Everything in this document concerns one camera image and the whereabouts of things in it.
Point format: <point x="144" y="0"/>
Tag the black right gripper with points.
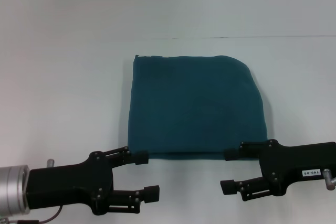
<point x="294" y="167"/>

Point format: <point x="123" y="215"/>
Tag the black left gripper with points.
<point x="71" y="182"/>

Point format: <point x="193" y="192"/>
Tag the teal blue t-shirt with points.
<point x="194" y="108"/>

